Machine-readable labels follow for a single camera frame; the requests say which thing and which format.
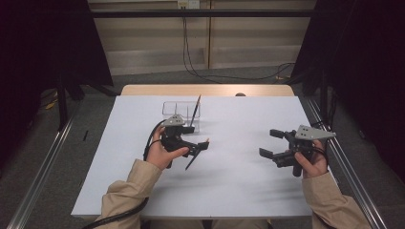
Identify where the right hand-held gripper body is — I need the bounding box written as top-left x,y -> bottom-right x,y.
273,124 -> 337,177

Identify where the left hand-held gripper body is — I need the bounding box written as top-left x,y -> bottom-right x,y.
160,114 -> 201,170

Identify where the dark pencil with orange end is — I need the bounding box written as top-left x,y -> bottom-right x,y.
184,137 -> 211,172
189,94 -> 203,128

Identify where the clear plastic organizer box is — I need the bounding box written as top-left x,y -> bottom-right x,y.
161,100 -> 202,134

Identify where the person's left hand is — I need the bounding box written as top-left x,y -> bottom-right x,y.
145,126 -> 191,172

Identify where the person's right hand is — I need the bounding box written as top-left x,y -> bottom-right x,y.
293,139 -> 330,179

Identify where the black metal stand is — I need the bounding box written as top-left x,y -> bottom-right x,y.
319,67 -> 330,122
55,71 -> 70,132

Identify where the white table sheet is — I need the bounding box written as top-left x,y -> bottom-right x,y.
71,94 -> 334,220

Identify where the black curtain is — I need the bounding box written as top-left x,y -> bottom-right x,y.
290,0 -> 405,176
0,0 -> 115,168

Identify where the black horizontal bar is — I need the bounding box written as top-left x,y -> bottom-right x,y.
90,9 -> 317,19

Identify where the right hand-held gripper black cable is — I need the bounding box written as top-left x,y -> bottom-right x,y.
309,143 -> 330,167

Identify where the hand-held gripper black cable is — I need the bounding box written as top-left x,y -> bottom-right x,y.
309,143 -> 330,167
81,118 -> 168,229

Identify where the black floor cable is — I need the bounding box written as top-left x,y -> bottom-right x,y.
181,15 -> 296,85

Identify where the aluminium floor rail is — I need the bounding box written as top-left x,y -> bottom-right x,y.
6,98 -> 84,229
305,96 -> 388,229

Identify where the left hand-held gripper black cable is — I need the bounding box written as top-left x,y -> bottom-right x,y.
81,118 -> 168,229

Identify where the wall socket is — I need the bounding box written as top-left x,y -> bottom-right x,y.
177,0 -> 201,10

